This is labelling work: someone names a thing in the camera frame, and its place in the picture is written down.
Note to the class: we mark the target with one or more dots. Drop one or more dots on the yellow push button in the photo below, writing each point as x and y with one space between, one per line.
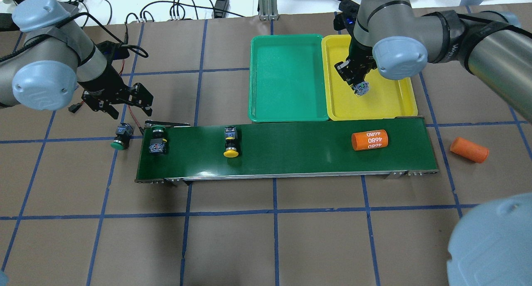
231 142
364 88

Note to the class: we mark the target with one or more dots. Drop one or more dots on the green conveyor belt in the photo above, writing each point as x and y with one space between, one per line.
289 149

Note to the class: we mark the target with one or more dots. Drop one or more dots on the green plastic tray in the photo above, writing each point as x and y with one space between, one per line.
286 79

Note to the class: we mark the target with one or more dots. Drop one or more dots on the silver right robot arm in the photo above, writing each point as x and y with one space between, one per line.
491 244

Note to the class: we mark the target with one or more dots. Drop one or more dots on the aluminium frame post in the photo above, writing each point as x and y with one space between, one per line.
268 10

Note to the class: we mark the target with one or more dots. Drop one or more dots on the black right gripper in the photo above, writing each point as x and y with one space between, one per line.
360 57

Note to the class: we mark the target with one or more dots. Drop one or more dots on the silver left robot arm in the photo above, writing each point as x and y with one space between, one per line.
57 56

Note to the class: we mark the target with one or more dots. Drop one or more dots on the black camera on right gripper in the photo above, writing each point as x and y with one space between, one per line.
347 17

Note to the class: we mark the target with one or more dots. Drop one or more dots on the orange cylinder with 4680 text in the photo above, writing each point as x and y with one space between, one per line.
366 140

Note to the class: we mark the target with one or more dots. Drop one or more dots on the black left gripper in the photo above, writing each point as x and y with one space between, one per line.
104 80

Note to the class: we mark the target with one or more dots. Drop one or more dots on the black power adapter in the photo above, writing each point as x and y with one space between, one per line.
220 9

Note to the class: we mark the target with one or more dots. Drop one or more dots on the green push button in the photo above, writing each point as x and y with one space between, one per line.
158 142
122 140

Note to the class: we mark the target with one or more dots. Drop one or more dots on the plain orange cylinder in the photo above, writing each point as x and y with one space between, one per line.
469 150

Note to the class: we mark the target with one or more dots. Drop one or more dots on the yellow plastic tray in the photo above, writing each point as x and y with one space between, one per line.
384 99

